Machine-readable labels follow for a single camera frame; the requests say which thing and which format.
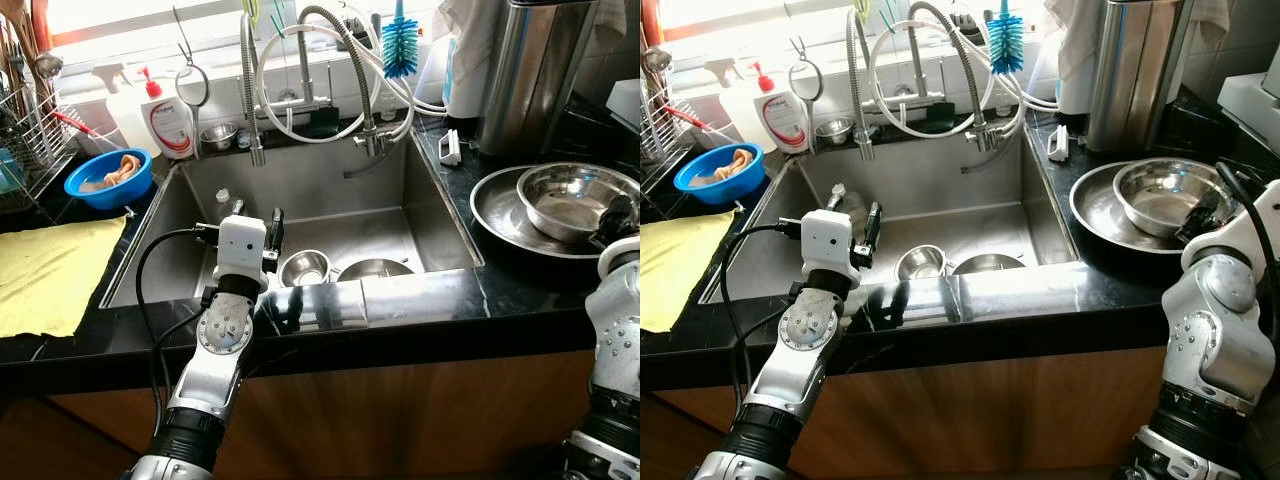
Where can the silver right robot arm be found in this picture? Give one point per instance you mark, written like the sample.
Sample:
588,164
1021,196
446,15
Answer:
1215,340
615,350

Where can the round metal strainer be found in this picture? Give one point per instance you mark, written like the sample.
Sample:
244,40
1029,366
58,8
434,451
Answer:
811,120
195,125

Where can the large steel bowl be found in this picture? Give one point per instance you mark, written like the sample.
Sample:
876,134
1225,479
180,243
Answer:
1150,190
560,195

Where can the yellow cloth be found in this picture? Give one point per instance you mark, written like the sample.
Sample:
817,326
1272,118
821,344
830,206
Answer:
55,275
680,270

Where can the blue plastic bowl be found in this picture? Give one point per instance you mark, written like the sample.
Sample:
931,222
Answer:
105,195
715,190

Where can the small steel bowl on ledge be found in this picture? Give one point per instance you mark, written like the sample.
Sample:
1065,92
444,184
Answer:
836,131
220,137

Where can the shallow steel dish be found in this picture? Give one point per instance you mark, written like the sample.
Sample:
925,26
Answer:
988,265
375,270

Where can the small white clip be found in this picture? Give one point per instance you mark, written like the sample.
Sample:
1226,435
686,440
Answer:
1058,143
450,148

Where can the tall steel cylinder container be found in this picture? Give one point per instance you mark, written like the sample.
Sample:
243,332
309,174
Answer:
530,75
1135,70

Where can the wide steel basin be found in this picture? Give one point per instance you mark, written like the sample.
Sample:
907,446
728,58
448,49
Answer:
1090,215
495,220

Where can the white appliance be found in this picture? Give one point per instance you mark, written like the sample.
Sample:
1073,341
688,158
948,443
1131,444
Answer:
1255,105
625,105

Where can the gooseneck steel faucet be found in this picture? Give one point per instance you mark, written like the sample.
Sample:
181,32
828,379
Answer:
975,70
362,75

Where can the blue bottle brush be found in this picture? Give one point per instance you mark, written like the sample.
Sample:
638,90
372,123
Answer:
1006,45
400,48

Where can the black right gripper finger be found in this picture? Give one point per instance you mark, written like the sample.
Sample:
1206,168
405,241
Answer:
612,207
1205,197

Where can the steel ladle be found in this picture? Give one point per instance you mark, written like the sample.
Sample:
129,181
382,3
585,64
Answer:
48,65

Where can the small steel cup bowl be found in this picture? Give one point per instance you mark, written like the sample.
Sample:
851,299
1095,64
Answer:
921,264
305,270

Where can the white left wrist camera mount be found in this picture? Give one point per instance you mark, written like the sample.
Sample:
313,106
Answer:
240,245
828,242

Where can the white soap bottle red pump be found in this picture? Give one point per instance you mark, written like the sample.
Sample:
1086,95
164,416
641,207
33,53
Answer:
168,125
783,120

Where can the wooden cabinet front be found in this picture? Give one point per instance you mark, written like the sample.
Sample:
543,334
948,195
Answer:
400,420
980,420

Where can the clear glass bottle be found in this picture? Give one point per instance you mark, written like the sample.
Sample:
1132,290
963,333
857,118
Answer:
850,205
230,205

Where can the stainless steel sink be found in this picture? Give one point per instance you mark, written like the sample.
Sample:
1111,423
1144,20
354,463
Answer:
320,200
940,195

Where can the white water purifier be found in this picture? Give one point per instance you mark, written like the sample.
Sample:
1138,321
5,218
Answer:
1072,60
470,65

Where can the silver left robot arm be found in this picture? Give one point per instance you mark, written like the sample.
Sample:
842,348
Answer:
215,345
800,335

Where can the peach-coloured rag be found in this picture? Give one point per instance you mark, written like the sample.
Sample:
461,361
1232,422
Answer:
122,170
733,165

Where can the white spray bottle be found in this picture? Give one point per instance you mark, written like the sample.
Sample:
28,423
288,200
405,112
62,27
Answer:
125,120
738,115

